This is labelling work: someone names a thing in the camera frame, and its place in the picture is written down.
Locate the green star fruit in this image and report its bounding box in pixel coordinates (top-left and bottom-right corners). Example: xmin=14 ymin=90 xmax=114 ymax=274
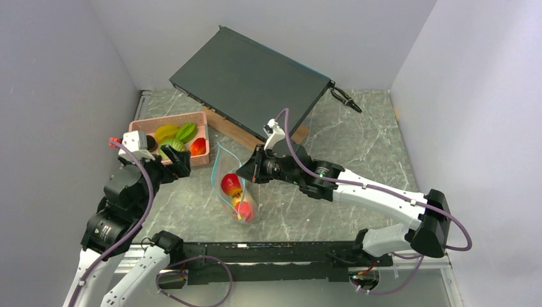
xmin=175 ymin=123 xmax=198 ymax=144

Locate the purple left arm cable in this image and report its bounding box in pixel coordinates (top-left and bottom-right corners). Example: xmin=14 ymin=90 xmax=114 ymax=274
xmin=70 ymin=141 xmax=234 ymax=307

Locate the red apple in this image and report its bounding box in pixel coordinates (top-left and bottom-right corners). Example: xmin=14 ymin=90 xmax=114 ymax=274
xmin=221 ymin=173 xmax=243 ymax=197

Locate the pink plastic basket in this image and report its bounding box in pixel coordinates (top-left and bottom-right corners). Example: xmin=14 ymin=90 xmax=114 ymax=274
xmin=128 ymin=111 xmax=210 ymax=166

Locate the orange red pepper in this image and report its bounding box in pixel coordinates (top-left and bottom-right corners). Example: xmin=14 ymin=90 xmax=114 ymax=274
xmin=189 ymin=138 xmax=207 ymax=157

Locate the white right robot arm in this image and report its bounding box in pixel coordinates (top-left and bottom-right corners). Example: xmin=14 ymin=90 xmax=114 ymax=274
xmin=236 ymin=145 xmax=451 ymax=265

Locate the yellow lemon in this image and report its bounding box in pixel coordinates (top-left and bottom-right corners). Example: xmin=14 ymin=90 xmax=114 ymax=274
xmin=230 ymin=191 xmax=246 ymax=210

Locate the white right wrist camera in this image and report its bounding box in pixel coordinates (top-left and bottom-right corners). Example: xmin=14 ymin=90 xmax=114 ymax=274
xmin=264 ymin=118 xmax=285 ymax=150

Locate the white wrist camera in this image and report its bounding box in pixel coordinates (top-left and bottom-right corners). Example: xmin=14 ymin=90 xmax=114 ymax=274
xmin=264 ymin=118 xmax=285 ymax=150
xmin=109 ymin=130 xmax=155 ymax=161

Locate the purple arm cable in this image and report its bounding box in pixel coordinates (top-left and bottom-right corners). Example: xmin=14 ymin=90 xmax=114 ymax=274
xmin=70 ymin=141 xmax=234 ymax=307
xmin=275 ymin=107 xmax=473 ymax=297

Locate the dark grey network switch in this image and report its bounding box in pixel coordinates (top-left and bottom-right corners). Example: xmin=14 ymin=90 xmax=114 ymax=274
xmin=169 ymin=26 xmax=331 ymax=135

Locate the wooden board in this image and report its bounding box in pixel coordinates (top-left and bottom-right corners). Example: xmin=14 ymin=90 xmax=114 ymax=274
xmin=200 ymin=106 xmax=311 ymax=152

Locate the red tomato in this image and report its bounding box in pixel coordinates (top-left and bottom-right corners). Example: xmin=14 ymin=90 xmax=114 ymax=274
xmin=235 ymin=201 xmax=255 ymax=223

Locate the green cabbage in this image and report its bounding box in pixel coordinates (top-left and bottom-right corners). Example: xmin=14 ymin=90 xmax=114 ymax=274
xmin=159 ymin=138 xmax=186 ymax=160

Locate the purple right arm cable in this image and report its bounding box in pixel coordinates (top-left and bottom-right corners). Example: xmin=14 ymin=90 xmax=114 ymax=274
xmin=275 ymin=107 xmax=473 ymax=297

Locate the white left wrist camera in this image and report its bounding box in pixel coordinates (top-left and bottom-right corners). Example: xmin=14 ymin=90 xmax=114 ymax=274
xmin=109 ymin=130 xmax=155 ymax=161

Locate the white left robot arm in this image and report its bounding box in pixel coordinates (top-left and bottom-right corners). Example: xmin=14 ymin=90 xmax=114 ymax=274
xmin=64 ymin=140 xmax=191 ymax=306

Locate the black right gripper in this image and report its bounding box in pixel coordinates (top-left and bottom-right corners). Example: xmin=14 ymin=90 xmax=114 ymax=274
xmin=236 ymin=143 xmax=302 ymax=185

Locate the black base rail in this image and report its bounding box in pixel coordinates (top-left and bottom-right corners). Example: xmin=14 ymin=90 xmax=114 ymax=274
xmin=158 ymin=240 xmax=391 ymax=290

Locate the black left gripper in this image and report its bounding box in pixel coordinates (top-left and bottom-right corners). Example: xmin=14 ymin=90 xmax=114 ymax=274
xmin=120 ymin=143 xmax=190 ymax=217

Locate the clear zip top bag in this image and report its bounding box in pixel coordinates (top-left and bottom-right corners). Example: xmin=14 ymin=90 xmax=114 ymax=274
xmin=211 ymin=143 xmax=259 ymax=224

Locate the black cable connector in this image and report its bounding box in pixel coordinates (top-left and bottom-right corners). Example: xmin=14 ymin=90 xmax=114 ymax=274
xmin=330 ymin=87 xmax=362 ymax=113

